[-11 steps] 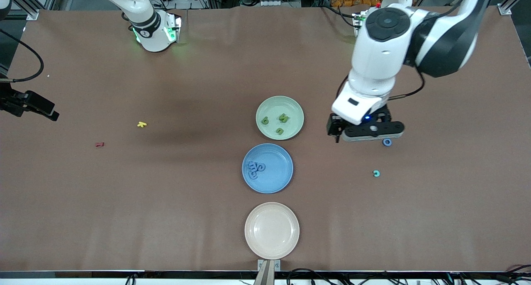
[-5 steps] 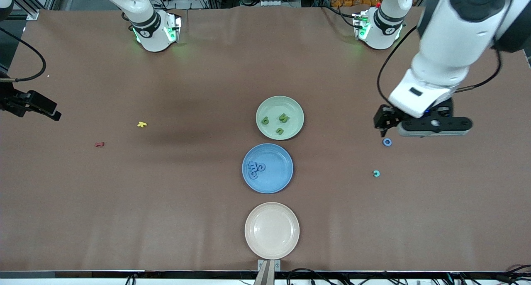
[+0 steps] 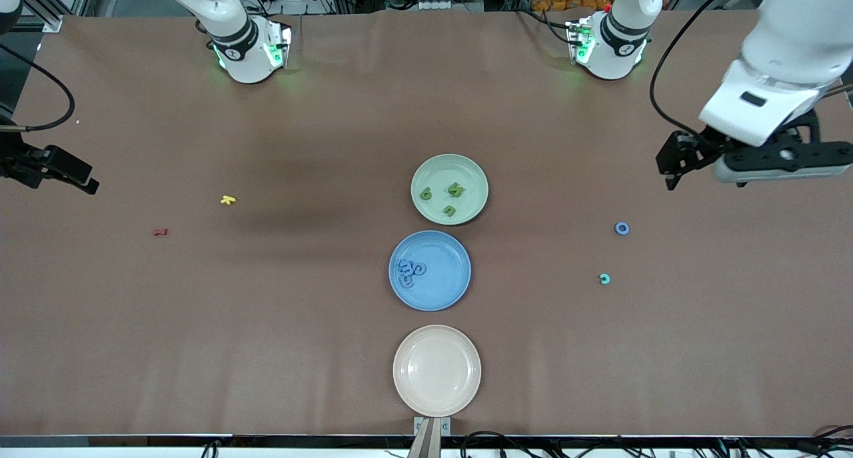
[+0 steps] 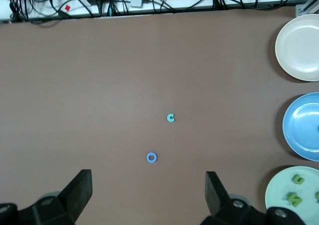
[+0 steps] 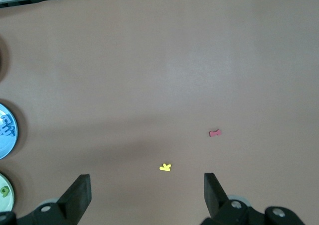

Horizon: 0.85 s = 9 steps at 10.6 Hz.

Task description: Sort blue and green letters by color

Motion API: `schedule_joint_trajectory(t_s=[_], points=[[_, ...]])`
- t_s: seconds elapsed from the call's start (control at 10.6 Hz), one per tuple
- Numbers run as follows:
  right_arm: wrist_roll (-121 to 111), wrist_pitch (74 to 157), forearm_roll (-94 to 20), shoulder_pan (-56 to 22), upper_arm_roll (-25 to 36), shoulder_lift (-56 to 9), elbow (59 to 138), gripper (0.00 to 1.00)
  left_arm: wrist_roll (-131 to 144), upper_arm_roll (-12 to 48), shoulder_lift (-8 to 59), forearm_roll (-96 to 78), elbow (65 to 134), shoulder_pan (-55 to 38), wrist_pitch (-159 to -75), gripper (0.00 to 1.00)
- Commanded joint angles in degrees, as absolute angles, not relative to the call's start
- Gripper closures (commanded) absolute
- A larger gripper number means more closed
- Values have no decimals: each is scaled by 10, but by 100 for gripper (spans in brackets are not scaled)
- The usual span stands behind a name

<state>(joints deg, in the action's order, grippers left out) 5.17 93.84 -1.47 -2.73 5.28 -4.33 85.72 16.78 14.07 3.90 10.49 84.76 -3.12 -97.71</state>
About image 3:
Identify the aluminium frame rail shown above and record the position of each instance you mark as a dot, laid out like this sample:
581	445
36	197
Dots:
53	23

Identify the brown table cover sheet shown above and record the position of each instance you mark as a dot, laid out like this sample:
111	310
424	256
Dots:
300	344

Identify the blue foam letter a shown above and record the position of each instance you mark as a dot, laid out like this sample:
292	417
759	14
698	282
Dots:
403	282

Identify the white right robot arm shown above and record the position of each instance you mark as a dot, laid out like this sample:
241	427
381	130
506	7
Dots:
246	68

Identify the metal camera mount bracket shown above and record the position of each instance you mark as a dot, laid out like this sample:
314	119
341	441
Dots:
432	438

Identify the pale green plate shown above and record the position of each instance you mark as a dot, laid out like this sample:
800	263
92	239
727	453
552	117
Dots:
440	171

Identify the blue foam letter m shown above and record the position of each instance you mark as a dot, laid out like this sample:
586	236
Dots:
404	267

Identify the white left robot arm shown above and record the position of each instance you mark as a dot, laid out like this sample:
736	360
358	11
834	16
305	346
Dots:
800	24

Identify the blue plate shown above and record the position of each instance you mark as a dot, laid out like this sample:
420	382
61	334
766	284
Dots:
443	291

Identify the blue foam letter O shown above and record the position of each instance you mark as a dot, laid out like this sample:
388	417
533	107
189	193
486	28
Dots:
617	229

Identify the green foam letter M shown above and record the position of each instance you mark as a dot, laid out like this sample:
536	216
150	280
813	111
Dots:
458	187

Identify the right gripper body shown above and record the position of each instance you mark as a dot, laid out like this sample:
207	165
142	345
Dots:
20	160

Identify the pale cream plate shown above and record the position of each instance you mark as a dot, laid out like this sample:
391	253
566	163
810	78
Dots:
436	371

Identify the green foam letter q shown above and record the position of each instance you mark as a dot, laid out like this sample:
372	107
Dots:
426	194

